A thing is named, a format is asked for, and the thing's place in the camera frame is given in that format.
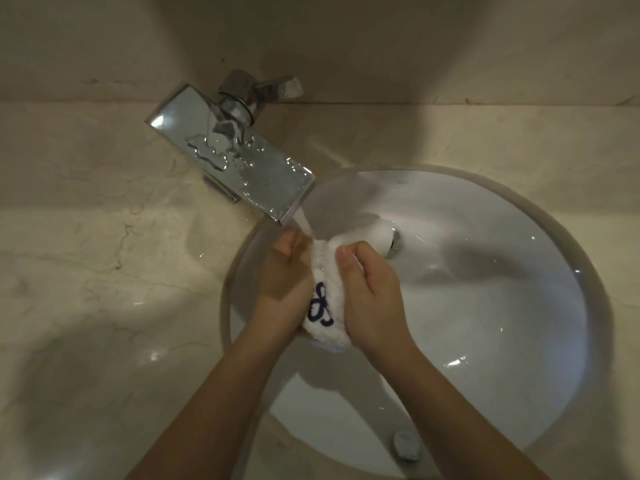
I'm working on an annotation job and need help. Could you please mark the chrome faucet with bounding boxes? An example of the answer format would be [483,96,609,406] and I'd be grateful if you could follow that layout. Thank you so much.
[145,69,317,228]

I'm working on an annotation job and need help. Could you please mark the person's left hand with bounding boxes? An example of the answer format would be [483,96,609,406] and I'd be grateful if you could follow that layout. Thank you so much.
[252,227,316,341]

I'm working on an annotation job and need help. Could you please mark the white towel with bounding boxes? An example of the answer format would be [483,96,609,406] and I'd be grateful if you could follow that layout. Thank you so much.
[299,219,396,353]

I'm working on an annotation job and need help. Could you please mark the person's left forearm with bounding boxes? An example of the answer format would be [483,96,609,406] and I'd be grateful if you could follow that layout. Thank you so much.
[125,319,301,480]

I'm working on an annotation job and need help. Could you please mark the person's right forearm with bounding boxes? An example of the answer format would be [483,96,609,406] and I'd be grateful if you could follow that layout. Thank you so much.
[379,339,551,480]

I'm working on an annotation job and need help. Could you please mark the person's right hand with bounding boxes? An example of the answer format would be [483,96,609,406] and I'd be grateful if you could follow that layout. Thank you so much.
[335,242,416,363]

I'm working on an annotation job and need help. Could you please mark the white ceramic sink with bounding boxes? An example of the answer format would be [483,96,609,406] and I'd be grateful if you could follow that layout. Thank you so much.
[219,167,613,480]

